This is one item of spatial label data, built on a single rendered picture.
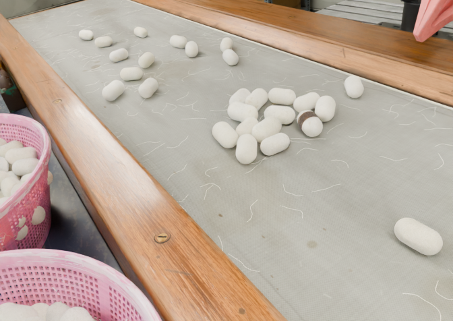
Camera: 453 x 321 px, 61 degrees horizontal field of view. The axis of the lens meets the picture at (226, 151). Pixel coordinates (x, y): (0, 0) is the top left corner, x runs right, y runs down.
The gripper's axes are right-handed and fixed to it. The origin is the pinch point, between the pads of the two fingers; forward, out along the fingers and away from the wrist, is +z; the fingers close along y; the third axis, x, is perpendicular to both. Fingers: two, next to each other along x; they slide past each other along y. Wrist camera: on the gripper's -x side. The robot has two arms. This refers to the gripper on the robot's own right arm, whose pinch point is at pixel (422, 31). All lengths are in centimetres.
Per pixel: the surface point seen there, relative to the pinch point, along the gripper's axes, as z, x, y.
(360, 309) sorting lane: 23.3, -9.7, 12.6
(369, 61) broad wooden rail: 1.6, 7.0, -8.2
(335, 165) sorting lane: 15.9, -3.3, 2.0
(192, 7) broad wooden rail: 1, 8, -53
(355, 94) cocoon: 7.3, 3.1, -4.6
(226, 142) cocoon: 19.6, -8.0, -7.0
